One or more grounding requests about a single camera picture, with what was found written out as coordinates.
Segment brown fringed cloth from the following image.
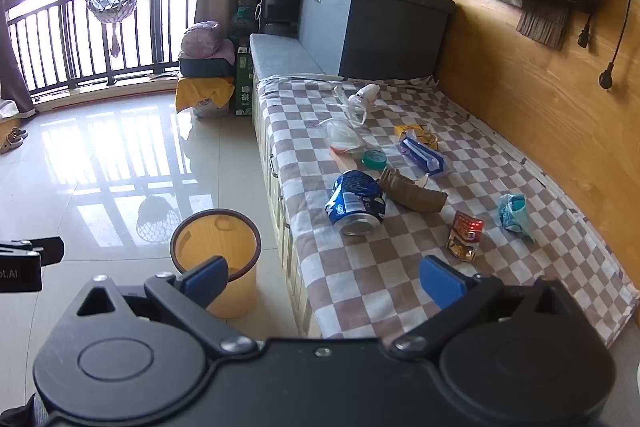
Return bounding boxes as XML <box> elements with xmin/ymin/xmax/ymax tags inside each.
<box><xmin>516</xmin><ymin>2</ymin><xmax>574</xmax><ymax>52</ymax></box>

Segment brown cardboard piece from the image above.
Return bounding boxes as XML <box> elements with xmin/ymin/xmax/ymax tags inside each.
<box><xmin>377</xmin><ymin>168</ymin><xmax>449</xmax><ymax>213</ymax></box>

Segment yellow cloth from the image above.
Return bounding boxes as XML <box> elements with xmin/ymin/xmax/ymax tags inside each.
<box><xmin>174</xmin><ymin>76</ymin><xmax>236</xmax><ymax>113</ymax></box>

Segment pair of shoes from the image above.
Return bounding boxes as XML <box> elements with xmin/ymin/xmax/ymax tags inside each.
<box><xmin>0</xmin><ymin>127</ymin><xmax>30</xmax><ymax>156</ymax></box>

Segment black balcony railing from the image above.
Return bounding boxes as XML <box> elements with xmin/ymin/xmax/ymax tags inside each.
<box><xmin>7</xmin><ymin>0</ymin><xmax>201</xmax><ymax>96</ymax></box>

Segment black tray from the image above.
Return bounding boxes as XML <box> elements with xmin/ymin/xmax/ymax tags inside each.
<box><xmin>178</xmin><ymin>55</ymin><xmax>236</xmax><ymax>78</ymax></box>

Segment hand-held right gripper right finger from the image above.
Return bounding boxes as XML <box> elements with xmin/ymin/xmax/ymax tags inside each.
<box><xmin>389</xmin><ymin>256</ymin><xmax>583</xmax><ymax>360</ymax></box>

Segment translucent yellow waste bin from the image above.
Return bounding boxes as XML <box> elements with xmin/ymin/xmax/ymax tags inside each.
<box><xmin>170</xmin><ymin>208</ymin><xmax>262</xmax><ymax>319</ymax></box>

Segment crushed blue drink can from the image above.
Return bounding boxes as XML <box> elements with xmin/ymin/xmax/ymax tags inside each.
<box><xmin>325</xmin><ymin>170</ymin><xmax>387</xmax><ymax>237</ymax></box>

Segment stacked water bottles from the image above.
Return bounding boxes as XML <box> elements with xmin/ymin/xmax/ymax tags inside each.
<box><xmin>228</xmin><ymin>0</ymin><xmax>261</xmax><ymax>48</ymax></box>

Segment brown white checkered blanket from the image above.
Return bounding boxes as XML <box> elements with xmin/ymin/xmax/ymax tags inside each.
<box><xmin>257</xmin><ymin>74</ymin><xmax>640</xmax><ymax>349</ymax></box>

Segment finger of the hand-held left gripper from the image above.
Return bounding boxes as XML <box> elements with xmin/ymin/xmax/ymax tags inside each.
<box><xmin>0</xmin><ymin>237</ymin><xmax>65</xmax><ymax>266</ymax></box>

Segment blue tissue packet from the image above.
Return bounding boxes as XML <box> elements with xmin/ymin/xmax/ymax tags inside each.
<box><xmin>399</xmin><ymin>132</ymin><xmax>447</xmax><ymax>178</ymax></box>

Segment white printed bag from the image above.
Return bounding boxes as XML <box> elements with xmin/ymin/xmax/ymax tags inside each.
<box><xmin>192</xmin><ymin>99</ymin><xmax>231</xmax><ymax>119</ymax></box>

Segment grey bench cushion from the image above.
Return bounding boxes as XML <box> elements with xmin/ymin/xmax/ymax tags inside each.
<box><xmin>249</xmin><ymin>33</ymin><xmax>347</xmax><ymax>80</ymax></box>

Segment yellow paper packet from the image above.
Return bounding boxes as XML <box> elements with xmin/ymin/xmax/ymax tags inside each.
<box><xmin>393</xmin><ymin>123</ymin><xmax>440</xmax><ymax>152</ymax></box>

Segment pink cloth bundle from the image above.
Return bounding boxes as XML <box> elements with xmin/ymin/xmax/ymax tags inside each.
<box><xmin>180</xmin><ymin>21</ymin><xmax>224</xmax><ymax>58</ymax></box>

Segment grey fabric storage box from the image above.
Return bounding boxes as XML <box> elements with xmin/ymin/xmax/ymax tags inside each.
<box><xmin>299</xmin><ymin>0</ymin><xmax>457</xmax><ymax>80</ymax></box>

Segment crumpled teal white wrapper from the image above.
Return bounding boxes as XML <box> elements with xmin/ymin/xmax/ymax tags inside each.
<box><xmin>498</xmin><ymin>193</ymin><xmax>536</xmax><ymax>243</ymax></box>

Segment white plastic bag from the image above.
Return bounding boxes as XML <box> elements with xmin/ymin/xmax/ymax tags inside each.
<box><xmin>333</xmin><ymin>83</ymin><xmax>381</xmax><ymax>128</ymax></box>

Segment teal round lid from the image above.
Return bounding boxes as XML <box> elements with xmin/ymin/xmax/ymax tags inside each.
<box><xmin>360</xmin><ymin>149</ymin><xmax>389</xmax><ymax>170</ymax></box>

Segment dark curtain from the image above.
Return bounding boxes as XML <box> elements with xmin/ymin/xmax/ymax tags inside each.
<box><xmin>0</xmin><ymin>0</ymin><xmax>37</xmax><ymax>118</ymax></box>

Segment red gold snack wrapper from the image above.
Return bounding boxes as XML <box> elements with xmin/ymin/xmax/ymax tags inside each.
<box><xmin>446</xmin><ymin>210</ymin><xmax>485</xmax><ymax>263</ymax></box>

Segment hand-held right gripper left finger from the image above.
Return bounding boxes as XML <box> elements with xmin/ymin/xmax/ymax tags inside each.
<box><xmin>69</xmin><ymin>256</ymin><xmax>259</xmax><ymax>360</ymax></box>

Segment green carton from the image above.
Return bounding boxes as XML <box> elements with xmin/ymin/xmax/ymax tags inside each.
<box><xmin>233</xmin><ymin>47</ymin><xmax>256</xmax><ymax>117</ymax></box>

